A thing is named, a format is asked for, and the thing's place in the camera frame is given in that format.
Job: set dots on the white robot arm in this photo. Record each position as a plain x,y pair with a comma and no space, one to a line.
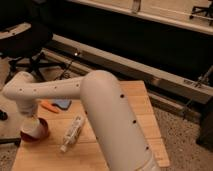
111,117

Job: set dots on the clear plastic syringe tube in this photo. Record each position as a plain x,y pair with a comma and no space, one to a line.
72,134

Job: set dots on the orange carrot toy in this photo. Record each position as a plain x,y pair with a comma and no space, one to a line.
49,106

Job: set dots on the black office chair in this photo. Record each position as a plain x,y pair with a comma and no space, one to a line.
22,38

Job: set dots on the long metal rail beam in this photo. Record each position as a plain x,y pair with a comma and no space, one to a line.
156,77

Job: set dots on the office chair base background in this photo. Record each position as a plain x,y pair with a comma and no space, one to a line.
208,12

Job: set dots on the wooden table board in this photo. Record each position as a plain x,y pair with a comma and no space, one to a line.
85,155

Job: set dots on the blue sponge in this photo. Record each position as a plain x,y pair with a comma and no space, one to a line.
62,104

